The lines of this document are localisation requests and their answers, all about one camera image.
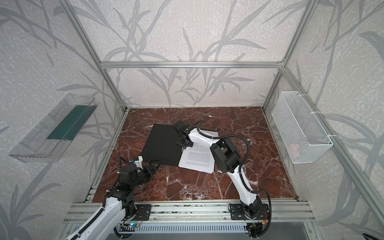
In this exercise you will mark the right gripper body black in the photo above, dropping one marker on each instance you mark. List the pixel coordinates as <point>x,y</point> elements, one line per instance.
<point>183,133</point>

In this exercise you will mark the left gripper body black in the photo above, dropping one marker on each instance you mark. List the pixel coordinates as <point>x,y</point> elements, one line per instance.
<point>147,168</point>

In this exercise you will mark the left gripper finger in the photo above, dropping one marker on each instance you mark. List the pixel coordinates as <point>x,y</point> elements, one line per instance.
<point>154,166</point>
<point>148,173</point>

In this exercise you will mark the folder white cover black inside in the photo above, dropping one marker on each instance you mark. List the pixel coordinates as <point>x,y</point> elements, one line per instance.
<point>161,146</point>

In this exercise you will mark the printed sheet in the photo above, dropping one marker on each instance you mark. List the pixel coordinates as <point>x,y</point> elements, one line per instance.
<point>199,157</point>

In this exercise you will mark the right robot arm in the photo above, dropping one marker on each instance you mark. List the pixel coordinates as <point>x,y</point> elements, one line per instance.
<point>227,158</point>

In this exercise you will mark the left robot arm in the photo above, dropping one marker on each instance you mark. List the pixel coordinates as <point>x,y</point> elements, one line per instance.
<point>118,203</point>

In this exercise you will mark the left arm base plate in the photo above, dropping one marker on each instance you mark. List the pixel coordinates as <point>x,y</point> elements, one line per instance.
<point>142,212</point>

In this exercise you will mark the aluminium frame horizontal bar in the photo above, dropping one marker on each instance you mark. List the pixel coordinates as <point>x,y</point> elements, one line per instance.
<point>136,65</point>

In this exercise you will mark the clear plastic wall tray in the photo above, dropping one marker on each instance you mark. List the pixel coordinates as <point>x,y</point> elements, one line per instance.
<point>48,141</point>

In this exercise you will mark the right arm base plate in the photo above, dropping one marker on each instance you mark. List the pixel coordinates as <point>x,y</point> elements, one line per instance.
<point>240,211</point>

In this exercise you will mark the white wire mesh basket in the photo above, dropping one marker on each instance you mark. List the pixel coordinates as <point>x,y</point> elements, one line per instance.
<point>302,133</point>

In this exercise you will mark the aluminium front rail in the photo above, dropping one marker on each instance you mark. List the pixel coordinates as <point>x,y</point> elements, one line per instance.
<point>219,211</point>

